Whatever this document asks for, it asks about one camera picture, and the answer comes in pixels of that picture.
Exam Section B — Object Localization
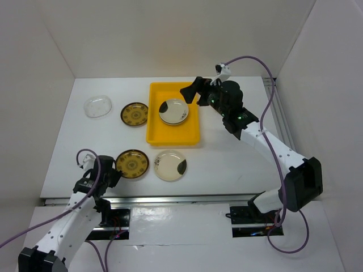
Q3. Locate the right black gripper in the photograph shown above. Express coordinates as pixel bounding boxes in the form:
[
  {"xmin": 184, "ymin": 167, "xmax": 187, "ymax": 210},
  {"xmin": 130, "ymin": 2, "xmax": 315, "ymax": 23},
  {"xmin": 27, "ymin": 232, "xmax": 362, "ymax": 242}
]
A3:
[{"xmin": 180, "ymin": 76, "xmax": 228, "ymax": 117}]

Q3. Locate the yellow patterned plate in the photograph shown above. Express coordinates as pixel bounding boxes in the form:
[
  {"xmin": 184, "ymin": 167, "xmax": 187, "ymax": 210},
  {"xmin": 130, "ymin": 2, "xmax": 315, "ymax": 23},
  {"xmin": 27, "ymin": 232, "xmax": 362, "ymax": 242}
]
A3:
[
  {"xmin": 120, "ymin": 102, "xmax": 148, "ymax": 127},
  {"xmin": 116, "ymin": 149, "xmax": 150, "ymax": 180}
]

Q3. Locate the cream plate black brushstroke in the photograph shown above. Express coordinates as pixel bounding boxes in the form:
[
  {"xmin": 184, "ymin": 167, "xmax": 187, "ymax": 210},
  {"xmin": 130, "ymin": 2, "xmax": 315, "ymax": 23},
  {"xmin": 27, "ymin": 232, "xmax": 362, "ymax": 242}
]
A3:
[
  {"xmin": 154, "ymin": 150, "xmax": 187, "ymax": 182},
  {"xmin": 158, "ymin": 99, "xmax": 189, "ymax": 123}
]

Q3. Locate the blue floral plate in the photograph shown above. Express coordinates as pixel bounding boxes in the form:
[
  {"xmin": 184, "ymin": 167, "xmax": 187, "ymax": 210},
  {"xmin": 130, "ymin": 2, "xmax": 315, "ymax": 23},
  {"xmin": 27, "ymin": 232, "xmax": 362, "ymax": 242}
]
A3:
[{"xmin": 161, "ymin": 119, "xmax": 185, "ymax": 126}]

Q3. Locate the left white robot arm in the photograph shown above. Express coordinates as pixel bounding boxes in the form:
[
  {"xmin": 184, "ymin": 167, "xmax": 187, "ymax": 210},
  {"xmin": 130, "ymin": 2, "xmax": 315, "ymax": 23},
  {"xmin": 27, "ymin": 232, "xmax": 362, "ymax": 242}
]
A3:
[{"xmin": 18, "ymin": 155, "xmax": 122, "ymax": 271}]

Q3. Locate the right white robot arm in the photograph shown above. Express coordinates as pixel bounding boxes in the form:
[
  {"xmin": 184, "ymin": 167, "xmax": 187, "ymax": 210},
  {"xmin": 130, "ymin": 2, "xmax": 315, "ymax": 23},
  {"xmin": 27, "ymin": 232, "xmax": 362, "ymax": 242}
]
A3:
[{"xmin": 180, "ymin": 76, "xmax": 323, "ymax": 222}]

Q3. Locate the yellow plastic bin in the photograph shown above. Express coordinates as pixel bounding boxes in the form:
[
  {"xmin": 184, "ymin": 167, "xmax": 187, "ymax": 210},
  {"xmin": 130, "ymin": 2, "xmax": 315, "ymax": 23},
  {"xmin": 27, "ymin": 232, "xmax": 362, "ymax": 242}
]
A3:
[{"xmin": 146, "ymin": 82, "xmax": 200, "ymax": 146}]

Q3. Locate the white front cover board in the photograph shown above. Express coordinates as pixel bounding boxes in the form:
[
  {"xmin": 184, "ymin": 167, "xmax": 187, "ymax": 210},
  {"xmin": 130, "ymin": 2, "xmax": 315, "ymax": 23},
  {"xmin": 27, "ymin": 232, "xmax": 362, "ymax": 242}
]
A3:
[{"xmin": 129, "ymin": 204, "xmax": 232, "ymax": 246}]

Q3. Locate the clear plastic plate left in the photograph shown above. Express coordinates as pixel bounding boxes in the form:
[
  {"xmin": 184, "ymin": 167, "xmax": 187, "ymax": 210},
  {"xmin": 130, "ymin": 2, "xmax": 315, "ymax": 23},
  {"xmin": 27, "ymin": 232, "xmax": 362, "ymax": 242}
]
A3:
[{"xmin": 83, "ymin": 95, "xmax": 112, "ymax": 119}]

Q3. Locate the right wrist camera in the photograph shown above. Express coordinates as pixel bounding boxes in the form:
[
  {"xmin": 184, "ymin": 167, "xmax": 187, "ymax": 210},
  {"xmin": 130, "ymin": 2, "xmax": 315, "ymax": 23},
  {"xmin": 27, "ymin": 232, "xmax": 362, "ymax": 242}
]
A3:
[{"xmin": 210, "ymin": 63, "xmax": 231, "ymax": 86}]

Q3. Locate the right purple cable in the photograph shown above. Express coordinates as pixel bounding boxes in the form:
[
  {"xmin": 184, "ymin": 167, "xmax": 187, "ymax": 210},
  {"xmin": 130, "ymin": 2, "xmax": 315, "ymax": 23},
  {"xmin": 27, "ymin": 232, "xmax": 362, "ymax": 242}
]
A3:
[{"xmin": 223, "ymin": 55, "xmax": 310, "ymax": 253}]

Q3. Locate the purple cable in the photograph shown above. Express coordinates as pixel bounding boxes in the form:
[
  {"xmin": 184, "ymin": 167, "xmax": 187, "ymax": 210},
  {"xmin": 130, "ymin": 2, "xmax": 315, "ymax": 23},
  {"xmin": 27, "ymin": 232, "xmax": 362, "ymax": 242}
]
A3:
[
  {"xmin": 223, "ymin": 55, "xmax": 310, "ymax": 253},
  {"xmin": 0, "ymin": 148, "xmax": 114, "ymax": 272}
]

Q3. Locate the aluminium rail right side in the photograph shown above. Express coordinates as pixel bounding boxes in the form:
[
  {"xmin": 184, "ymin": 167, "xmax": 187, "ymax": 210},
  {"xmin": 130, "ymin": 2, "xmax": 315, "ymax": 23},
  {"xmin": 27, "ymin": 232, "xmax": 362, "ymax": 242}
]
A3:
[{"xmin": 271, "ymin": 82, "xmax": 296, "ymax": 150}]

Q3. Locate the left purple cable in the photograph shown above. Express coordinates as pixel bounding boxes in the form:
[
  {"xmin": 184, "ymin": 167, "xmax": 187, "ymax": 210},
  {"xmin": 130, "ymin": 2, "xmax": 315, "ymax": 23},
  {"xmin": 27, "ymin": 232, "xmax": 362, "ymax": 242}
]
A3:
[{"xmin": 0, "ymin": 148, "xmax": 114, "ymax": 272}]

